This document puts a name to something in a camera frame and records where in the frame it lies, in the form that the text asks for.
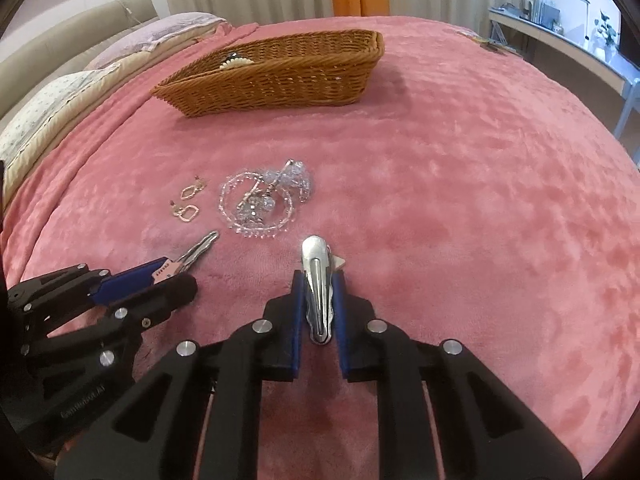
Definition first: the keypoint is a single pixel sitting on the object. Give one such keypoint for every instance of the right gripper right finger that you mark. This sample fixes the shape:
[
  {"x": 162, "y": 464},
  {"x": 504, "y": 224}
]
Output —
[{"x": 442, "y": 413}]

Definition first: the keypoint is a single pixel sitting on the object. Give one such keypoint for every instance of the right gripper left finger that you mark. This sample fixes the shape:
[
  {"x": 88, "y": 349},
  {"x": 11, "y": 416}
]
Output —
[{"x": 196, "y": 412}]

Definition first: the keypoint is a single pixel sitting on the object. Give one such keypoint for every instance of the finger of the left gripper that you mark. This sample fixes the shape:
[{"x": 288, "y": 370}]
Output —
[
  {"x": 68, "y": 292},
  {"x": 150, "y": 299}
]

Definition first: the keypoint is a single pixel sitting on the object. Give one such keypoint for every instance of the pink tagged hair clip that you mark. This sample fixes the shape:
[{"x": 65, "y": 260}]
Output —
[{"x": 172, "y": 267}]

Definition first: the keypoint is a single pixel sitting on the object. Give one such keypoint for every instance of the silver hair clip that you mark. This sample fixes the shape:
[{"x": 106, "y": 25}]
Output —
[{"x": 318, "y": 269}]

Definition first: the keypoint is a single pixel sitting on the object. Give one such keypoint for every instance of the white floral pillow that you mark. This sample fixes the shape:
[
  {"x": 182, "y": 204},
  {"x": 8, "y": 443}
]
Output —
[{"x": 43, "y": 106}]

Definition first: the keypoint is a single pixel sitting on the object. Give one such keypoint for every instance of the beige padded headboard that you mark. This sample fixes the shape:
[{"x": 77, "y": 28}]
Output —
[{"x": 29, "y": 65}]

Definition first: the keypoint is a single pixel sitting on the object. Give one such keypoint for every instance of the beige folded quilt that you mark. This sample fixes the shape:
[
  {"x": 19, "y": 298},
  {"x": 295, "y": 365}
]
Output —
[{"x": 50, "y": 135}]

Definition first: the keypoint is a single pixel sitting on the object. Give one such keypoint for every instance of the pink bed blanket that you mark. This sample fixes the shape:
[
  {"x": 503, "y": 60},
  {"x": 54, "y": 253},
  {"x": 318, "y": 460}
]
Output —
[{"x": 470, "y": 195}]

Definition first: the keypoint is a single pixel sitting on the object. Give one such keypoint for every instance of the lilac pillow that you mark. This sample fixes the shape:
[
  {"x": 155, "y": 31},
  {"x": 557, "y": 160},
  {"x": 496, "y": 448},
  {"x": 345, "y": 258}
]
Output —
[{"x": 184, "y": 26}]

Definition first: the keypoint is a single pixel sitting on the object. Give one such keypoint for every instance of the brown wicker basket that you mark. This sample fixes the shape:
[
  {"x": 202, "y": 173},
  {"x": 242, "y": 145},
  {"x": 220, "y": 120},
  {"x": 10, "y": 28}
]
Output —
[{"x": 327, "y": 68}]

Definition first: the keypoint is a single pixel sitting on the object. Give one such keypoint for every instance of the colourful packet on bed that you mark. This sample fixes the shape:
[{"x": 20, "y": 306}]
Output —
[{"x": 489, "y": 44}]

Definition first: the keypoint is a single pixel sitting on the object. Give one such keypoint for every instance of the white flower vase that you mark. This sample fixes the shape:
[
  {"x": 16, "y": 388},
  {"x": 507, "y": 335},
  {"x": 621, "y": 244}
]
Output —
[{"x": 603, "y": 39}]

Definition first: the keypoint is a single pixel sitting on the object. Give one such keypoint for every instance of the white desk lamp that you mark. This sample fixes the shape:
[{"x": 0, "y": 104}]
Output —
[{"x": 580, "y": 21}]

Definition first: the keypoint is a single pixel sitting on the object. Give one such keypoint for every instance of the white wall desk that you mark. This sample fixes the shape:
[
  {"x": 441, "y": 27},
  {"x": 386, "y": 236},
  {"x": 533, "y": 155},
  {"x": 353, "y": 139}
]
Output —
[{"x": 619, "y": 74}]

